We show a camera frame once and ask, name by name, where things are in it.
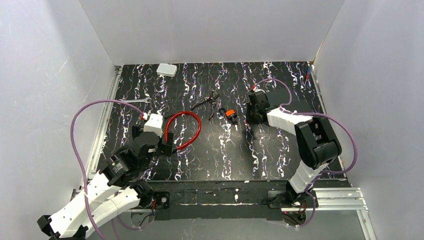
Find black flat plate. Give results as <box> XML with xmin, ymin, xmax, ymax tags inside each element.
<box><xmin>266</xmin><ymin>87</ymin><xmax>313</xmax><ymax>113</ymax></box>

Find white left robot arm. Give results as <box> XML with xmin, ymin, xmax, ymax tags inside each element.
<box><xmin>37</xmin><ymin>126</ymin><xmax>176</xmax><ymax>240</ymax></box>

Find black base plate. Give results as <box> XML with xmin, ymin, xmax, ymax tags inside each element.
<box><xmin>148</xmin><ymin>180</ymin><xmax>312</xmax><ymax>221</ymax></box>

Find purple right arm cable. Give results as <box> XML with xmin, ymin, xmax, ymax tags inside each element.
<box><xmin>251</xmin><ymin>78</ymin><xmax>359</xmax><ymax>228</ymax></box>

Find grey handled pliers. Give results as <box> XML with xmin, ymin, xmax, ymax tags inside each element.
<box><xmin>190</xmin><ymin>91</ymin><xmax>220</xmax><ymax>121</ymax></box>

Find silver open-end wrench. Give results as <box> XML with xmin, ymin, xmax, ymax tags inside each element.
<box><xmin>116</xmin><ymin>97</ymin><xmax>151</xmax><ymax>104</ymax></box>

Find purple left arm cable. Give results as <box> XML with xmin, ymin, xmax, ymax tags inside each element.
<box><xmin>70</xmin><ymin>99</ymin><xmax>147</xmax><ymax>240</ymax></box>

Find red cable lock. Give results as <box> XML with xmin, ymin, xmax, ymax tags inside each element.
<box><xmin>164</xmin><ymin>111</ymin><xmax>202</xmax><ymax>152</ymax></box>

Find red blue pen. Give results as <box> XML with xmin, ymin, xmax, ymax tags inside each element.
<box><xmin>304</xmin><ymin>65</ymin><xmax>314</xmax><ymax>88</ymax></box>

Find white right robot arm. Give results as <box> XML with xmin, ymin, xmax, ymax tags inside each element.
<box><xmin>246</xmin><ymin>91</ymin><xmax>342</xmax><ymax>203</ymax></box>

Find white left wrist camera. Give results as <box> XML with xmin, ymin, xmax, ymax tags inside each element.
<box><xmin>143</xmin><ymin>113</ymin><xmax>164</xmax><ymax>137</ymax></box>

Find white rectangular box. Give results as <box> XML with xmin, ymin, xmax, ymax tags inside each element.
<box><xmin>156</xmin><ymin>63</ymin><xmax>178</xmax><ymax>78</ymax></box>

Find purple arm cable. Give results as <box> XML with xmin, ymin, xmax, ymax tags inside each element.
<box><xmin>251</xmin><ymin>78</ymin><xmax>359</xmax><ymax>228</ymax></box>
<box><xmin>70</xmin><ymin>99</ymin><xmax>147</xmax><ymax>240</ymax></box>

